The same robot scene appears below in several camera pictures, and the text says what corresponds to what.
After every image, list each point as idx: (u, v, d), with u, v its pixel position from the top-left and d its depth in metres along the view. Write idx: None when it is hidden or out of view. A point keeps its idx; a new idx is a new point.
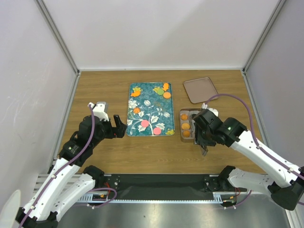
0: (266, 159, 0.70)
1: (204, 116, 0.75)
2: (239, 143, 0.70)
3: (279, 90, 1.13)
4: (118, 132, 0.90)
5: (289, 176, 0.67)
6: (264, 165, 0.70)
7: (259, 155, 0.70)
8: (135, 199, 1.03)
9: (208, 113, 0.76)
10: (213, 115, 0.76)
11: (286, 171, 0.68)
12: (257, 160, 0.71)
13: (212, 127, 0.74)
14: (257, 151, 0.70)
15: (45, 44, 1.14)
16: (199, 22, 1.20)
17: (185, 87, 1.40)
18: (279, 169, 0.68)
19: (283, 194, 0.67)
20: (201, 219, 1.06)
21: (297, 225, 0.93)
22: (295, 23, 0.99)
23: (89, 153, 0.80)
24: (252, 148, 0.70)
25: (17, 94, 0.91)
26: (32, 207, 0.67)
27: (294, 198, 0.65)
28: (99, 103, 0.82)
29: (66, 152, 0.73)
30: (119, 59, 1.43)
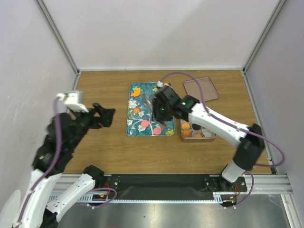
0: (217, 124, 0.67)
1: (164, 92, 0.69)
2: (192, 115, 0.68)
3: (279, 90, 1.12)
4: (104, 122, 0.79)
5: (239, 134, 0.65)
6: (217, 130, 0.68)
7: (210, 122, 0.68)
8: (136, 199, 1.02)
9: (168, 89, 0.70)
10: (172, 90, 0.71)
11: (235, 129, 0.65)
12: (212, 128, 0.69)
13: (171, 104, 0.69)
14: (209, 118, 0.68)
15: (45, 44, 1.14)
16: (200, 22, 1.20)
17: (185, 87, 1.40)
18: (229, 130, 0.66)
19: (240, 154, 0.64)
20: (201, 219, 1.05)
21: (297, 225, 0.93)
22: (295, 22, 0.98)
23: (66, 159, 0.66)
24: (204, 116, 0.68)
25: (17, 94, 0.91)
26: (17, 224, 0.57)
27: (250, 156, 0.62)
28: (71, 94, 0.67)
29: (39, 162, 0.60)
30: (119, 59, 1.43)
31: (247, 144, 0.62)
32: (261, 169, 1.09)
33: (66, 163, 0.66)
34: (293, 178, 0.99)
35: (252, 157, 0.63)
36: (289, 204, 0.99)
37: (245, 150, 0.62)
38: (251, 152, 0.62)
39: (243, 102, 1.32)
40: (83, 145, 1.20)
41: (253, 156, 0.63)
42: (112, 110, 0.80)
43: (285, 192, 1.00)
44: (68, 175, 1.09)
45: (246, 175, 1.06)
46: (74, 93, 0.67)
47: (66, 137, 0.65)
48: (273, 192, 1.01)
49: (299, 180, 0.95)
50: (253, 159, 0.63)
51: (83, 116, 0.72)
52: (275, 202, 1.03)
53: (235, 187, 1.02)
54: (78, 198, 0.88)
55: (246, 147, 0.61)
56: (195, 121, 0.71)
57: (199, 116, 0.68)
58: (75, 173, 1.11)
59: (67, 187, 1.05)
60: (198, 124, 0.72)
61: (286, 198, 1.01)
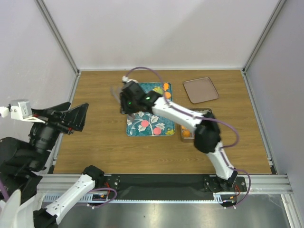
0: (176, 114, 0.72)
1: (129, 88, 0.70)
2: (156, 108, 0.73)
3: (279, 90, 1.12)
4: (73, 127, 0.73)
5: (195, 121, 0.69)
6: (177, 119, 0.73)
7: (171, 112, 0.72)
8: (135, 199, 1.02)
9: (133, 85, 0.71)
10: (137, 86, 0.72)
11: (192, 118, 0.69)
12: (173, 118, 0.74)
13: (137, 99, 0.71)
14: (169, 109, 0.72)
15: (45, 44, 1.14)
16: (200, 22, 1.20)
17: (185, 87, 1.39)
18: (186, 119, 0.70)
19: (197, 140, 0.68)
20: (201, 219, 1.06)
21: (297, 225, 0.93)
22: (295, 22, 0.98)
23: (31, 185, 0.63)
24: (166, 108, 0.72)
25: (17, 94, 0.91)
26: None
27: (206, 139, 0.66)
28: (13, 108, 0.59)
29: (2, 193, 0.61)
30: (119, 59, 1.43)
31: (201, 129, 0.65)
32: (261, 169, 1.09)
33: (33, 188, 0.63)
34: (293, 178, 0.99)
35: (209, 141, 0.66)
36: (289, 204, 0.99)
37: (201, 135, 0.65)
38: (207, 136, 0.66)
39: (243, 102, 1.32)
40: (83, 145, 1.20)
41: (210, 139, 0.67)
42: (78, 108, 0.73)
43: (285, 192, 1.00)
44: (68, 175, 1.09)
45: (243, 175, 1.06)
46: (17, 106, 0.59)
47: (23, 164, 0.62)
48: (274, 192, 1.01)
49: (299, 180, 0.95)
50: (210, 143, 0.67)
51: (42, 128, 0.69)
52: (275, 202, 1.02)
53: (236, 187, 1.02)
54: (78, 200, 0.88)
55: (201, 132, 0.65)
56: (159, 113, 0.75)
57: (161, 108, 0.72)
58: (75, 173, 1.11)
59: (67, 187, 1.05)
60: (161, 115, 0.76)
61: (287, 198, 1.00)
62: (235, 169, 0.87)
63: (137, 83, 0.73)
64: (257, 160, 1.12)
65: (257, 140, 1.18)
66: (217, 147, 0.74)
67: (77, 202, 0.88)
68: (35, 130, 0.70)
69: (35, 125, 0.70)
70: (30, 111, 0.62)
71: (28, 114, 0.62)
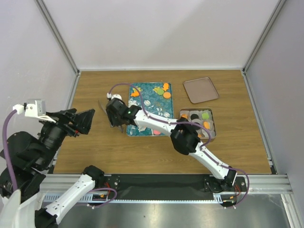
0: (155, 122, 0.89)
1: (112, 105, 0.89)
2: (137, 119, 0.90)
3: (279, 90, 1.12)
4: (80, 129, 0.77)
5: (170, 127, 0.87)
6: (156, 127, 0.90)
7: (150, 122, 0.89)
8: (135, 199, 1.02)
9: (117, 102, 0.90)
10: (120, 103, 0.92)
11: (168, 124, 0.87)
12: (152, 126, 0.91)
13: (120, 114, 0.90)
14: (149, 119, 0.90)
15: (45, 44, 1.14)
16: (200, 22, 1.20)
17: (185, 87, 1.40)
18: (163, 126, 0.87)
19: (175, 142, 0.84)
20: (201, 219, 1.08)
21: (297, 225, 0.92)
22: (295, 22, 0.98)
23: (36, 181, 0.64)
24: (145, 119, 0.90)
25: (17, 94, 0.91)
26: None
27: (181, 141, 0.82)
28: (30, 105, 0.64)
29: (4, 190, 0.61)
30: (119, 59, 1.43)
31: (176, 134, 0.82)
32: (261, 169, 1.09)
33: (36, 186, 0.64)
34: (293, 178, 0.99)
35: (185, 142, 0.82)
36: (289, 204, 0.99)
37: (175, 138, 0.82)
38: (181, 139, 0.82)
39: (243, 102, 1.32)
40: (83, 145, 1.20)
41: (185, 140, 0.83)
42: (86, 111, 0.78)
43: (285, 192, 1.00)
44: (68, 175, 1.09)
45: (241, 175, 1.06)
46: (33, 103, 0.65)
47: (32, 158, 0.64)
48: (274, 192, 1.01)
49: (299, 180, 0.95)
50: (186, 144, 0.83)
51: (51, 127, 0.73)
52: (275, 202, 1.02)
53: (236, 187, 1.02)
54: (78, 200, 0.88)
55: (175, 136, 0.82)
56: (141, 124, 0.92)
57: (143, 118, 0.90)
58: (74, 173, 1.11)
59: (67, 187, 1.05)
60: (143, 125, 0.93)
61: (287, 198, 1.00)
62: (226, 166, 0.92)
63: (119, 100, 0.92)
64: (257, 160, 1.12)
65: (257, 140, 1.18)
66: (197, 147, 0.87)
67: (77, 201, 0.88)
68: (44, 129, 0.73)
69: (45, 125, 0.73)
70: (44, 109, 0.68)
71: (42, 111, 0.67)
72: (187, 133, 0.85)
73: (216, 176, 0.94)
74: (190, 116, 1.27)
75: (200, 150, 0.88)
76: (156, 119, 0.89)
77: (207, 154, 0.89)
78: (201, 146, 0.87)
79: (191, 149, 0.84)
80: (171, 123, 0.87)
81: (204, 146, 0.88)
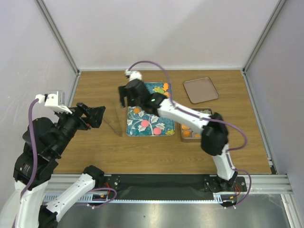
0: (183, 115, 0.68)
1: (136, 88, 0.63)
2: (161, 109, 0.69)
3: (279, 89, 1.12)
4: (92, 122, 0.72)
5: (202, 123, 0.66)
6: (183, 121, 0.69)
7: (177, 114, 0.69)
8: (136, 199, 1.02)
9: (141, 85, 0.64)
10: (143, 84, 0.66)
11: (198, 119, 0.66)
12: (179, 119, 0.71)
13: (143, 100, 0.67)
14: (178, 110, 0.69)
15: (45, 44, 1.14)
16: (199, 23, 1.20)
17: (185, 87, 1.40)
18: (193, 120, 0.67)
19: (204, 140, 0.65)
20: (201, 219, 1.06)
21: (297, 225, 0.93)
22: (296, 21, 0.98)
23: (51, 168, 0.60)
24: (171, 109, 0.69)
25: (18, 94, 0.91)
26: None
27: (213, 140, 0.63)
28: (51, 95, 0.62)
29: (19, 173, 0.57)
30: (120, 59, 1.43)
31: (209, 130, 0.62)
32: (261, 169, 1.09)
33: (51, 170, 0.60)
34: (294, 178, 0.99)
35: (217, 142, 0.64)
36: (289, 204, 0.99)
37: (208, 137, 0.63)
38: (213, 138, 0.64)
39: (242, 102, 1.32)
40: (83, 145, 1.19)
41: (216, 141, 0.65)
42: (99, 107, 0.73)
43: (285, 192, 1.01)
44: (68, 175, 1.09)
45: (243, 175, 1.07)
46: (54, 93, 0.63)
47: (49, 143, 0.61)
48: (273, 192, 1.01)
49: (299, 180, 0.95)
50: (217, 145, 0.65)
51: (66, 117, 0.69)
52: (276, 202, 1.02)
53: (236, 187, 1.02)
54: (78, 198, 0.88)
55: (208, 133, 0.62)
56: (165, 115, 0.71)
57: (170, 109, 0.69)
58: (74, 173, 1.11)
59: (67, 187, 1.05)
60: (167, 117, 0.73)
61: (287, 198, 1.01)
62: (235, 168, 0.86)
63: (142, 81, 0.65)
64: (257, 160, 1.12)
65: (257, 140, 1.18)
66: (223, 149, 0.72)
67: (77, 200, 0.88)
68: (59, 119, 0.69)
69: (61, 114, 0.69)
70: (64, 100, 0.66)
71: (62, 102, 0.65)
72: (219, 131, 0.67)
73: (222, 176, 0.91)
74: None
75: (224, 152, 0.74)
76: (186, 112, 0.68)
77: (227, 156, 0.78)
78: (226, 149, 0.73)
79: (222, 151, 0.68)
80: (203, 118, 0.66)
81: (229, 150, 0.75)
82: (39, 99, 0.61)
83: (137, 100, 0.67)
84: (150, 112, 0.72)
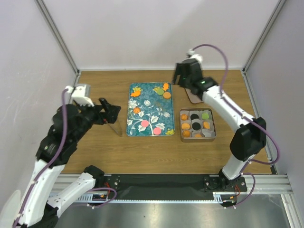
0: (225, 107, 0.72)
1: (191, 65, 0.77)
2: (206, 93, 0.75)
3: (279, 89, 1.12)
4: (109, 118, 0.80)
5: (241, 121, 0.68)
6: (223, 113, 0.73)
7: (221, 104, 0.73)
8: (135, 199, 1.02)
9: (195, 64, 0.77)
10: (198, 66, 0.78)
11: (240, 117, 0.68)
12: (219, 110, 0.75)
13: (193, 79, 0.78)
14: (223, 101, 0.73)
15: (45, 44, 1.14)
16: (199, 23, 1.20)
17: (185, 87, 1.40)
18: (233, 116, 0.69)
19: (237, 137, 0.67)
20: (201, 219, 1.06)
21: (297, 225, 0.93)
22: (296, 21, 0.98)
23: (71, 150, 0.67)
24: (216, 97, 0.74)
25: (18, 94, 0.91)
26: (19, 215, 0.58)
27: (246, 142, 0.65)
28: (79, 87, 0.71)
29: (43, 152, 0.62)
30: (120, 59, 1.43)
31: (246, 131, 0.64)
32: (261, 169, 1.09)
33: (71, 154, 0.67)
34: (294, 178, 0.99)
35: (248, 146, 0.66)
36: (289, 204, 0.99)
37: (242, 137, 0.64)
38: (247, 141, 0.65)
39: (242, 103, 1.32)
40: (83, 145, 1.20)
41: (249, 145, 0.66)
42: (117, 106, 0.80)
43: (285, 192, 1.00)
44: (68, 175, 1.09)
45: (246, 175, 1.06)
46: (82, 86, 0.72)
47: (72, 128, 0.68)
48: (273, 192, 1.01)
49: (299, 180, 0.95)
50: (248, 148, 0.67)
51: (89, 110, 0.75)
52: (276, 202, 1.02)
53: (236, 187, 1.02)
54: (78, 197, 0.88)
55: (244, 134, 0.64)
56: (208, 101, 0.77)
57: (216, 98, 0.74)
58: (74, 173, 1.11)
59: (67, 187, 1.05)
60: (211, 105, 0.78)
61: (287, 198, 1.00)
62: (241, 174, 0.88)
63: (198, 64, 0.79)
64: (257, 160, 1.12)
65: None
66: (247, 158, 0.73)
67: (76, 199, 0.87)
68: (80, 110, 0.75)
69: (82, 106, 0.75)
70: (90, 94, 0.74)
71: (88, 95, 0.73)
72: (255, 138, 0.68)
73: (225, 175, 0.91)
74: (190, 116, 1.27)
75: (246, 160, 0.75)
76: (230, 106, 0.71)
77: (245, 164, 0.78)
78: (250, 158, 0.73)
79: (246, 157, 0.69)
80: (245, 118, 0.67)
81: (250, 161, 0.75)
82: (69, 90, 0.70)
83: (187, 78, 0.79)
84: (195, 93, 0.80)
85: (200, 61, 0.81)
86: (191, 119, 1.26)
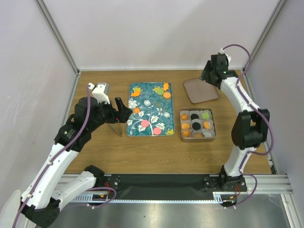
0: (236, 94, 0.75)
1: (218, 56, 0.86)
2: (224, 81, 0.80)
3: (279, 89, 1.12)
4: (120, 117, 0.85)
5: (247, 108, 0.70)
6: (233, 100, 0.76)
7: (233, 91, 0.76)
8: (135, 199, 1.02)
9: (221, 56, 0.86)
10: (225, 61, 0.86)
11: (246, 104, 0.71)
12: (231, 98, 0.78)
13: (217, 68, 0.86)
14: (236, 90, 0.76)
15: (45, 44, 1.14)
16: (199, 23, 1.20)
17: (185, 87, 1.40)
18: (241, 102, 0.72)
19: (238, 123, 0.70)
20: (201, 219, 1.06)
21: (297, 225, 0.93)
22: (296, 22, 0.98)
23: (86, 137, 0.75)
24: (231, 86, 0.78)
25: (17, 94, 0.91)
26: (29, 196, 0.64)
27: (245, 128, 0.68)
28: (99, 84, 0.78)
29: (62, 137, 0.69)
30: (120, 59, 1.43)
31: (247, 117, 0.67)
32: (261, 169, 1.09)
33: (86, 141, 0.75)
34: (294, 178, 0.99)
35: (246, 132, 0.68)
36: (289, 204, 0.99)
37: (242, 120, 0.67)
38: (246, 126, 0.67)
39: None
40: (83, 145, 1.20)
41: (247, 131, 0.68)
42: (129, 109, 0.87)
43: (285, 192, 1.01)
44: (68, 175, 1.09)
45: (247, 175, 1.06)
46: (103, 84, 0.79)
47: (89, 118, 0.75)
48: (273, 192, 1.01)
49: (299, 180, 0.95)
50: (246, 134, 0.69)
51: (108, 107, 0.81)
52: (275, 202, 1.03)
53: (236, 187, 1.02)
54: (79, 194, 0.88)
55: (244, 118, 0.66)
56: (224, 89, 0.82)
57: (230, 85, 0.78)
58: (74, 173, 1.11)
59: None
60: (225, 93, 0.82)
61: (287, 198, 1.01)
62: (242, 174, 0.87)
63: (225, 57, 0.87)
64: (257, 160, 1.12)
65: None
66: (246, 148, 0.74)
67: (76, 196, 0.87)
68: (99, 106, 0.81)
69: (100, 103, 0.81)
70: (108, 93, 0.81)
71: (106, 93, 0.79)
72: (256, 129, 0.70)
73: (226, 169, 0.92)
74: (190, 116, 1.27)
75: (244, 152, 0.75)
76: (241, 94, 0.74)
77: (244, 158, 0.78)
78: (249, 150, 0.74)
79: (244, 145, 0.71)
80: (251, 105, 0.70)
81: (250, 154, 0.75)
82: (90, 87, 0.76)
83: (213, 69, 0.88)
84: (215, 82, 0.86)
85: (229, 59, 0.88)
86: (191, 119, 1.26)
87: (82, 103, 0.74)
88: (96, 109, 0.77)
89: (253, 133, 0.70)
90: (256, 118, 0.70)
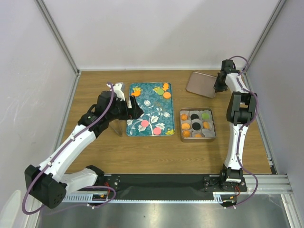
0: (235, 82, 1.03)
1: (226, 60, 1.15)
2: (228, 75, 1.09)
3: (279, 89, 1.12)
4: (134, 113, 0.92)
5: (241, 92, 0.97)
6: (232, 87, 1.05)
7: (232, 80, 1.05)
8: (135, 199, 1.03)
9: (230, 61, 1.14)
10: (232, 64, 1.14)
11: (241, 89, 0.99)
12: (232, 87, 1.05)
13: (223, 68, 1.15)
14: (235, 79, 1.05)
15: (45, 43, 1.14)
16: (199, 22, 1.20)
17: (190, 90, 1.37)
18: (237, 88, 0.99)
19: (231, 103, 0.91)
20: (200, 219, 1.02)
21: (297, 225, 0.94)
22: (296, 22, 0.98)
23: (105, 124, 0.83)
24: (232, 77, 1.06)
25: (17, 94, 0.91)
26: (49, 164, 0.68)
27: (235, 105, 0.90)
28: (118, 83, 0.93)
29: (85, 119, 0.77)
30: (120, 59, 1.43)
31: (238, 96, 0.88)
32: (261, 169, 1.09)
33: (104, 128, 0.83)
34: (294, 178, 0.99)
35: (237, 109, 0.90)
36: (289, 204, 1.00)
37: (234, 97, 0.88)
38: (237, 102, 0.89)
39: None
40: None
41: (238, 107, 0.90)
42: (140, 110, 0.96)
43: (285, 192, 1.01)
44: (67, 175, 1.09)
45: (248, 175, 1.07)
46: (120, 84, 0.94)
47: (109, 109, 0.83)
48: (273, 192, 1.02)
49: (299, 180, 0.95)
50: (236, 109, 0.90)
51: (124, 104, 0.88)
52: (275, 202, 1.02)
53: (236, 187, 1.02)
54: (83, 185, 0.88)
55: (236, 95, 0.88)
56: (227, 82, 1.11)
57: (232, 76, 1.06)
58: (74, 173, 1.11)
59: None
60: (229, 84, 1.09)
61: (287, 198, 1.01)
62: (241, 165, 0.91)
63: (232, 63, 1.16)
64: (257, 160, 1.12)
65: (257, 140, 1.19)
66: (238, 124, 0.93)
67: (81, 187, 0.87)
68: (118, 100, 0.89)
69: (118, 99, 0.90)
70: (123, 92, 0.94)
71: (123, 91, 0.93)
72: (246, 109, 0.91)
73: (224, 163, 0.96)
74: (190, 116, 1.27)
75: (238, 129, 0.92)
76: (238, 82, 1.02)
77: (239, 137, 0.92)
78: (241, 127, 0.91)
79: (235, 119, 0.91)
80: (243, 89, 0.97)
81: (243, 130, 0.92)
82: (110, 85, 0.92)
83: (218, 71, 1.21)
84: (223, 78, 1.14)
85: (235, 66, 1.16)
86: (191, 119, 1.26)
87: (105, 94, 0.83)
88: (115, 102, 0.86)
89: (243, 111, 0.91)
90: (247, 100, 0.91)
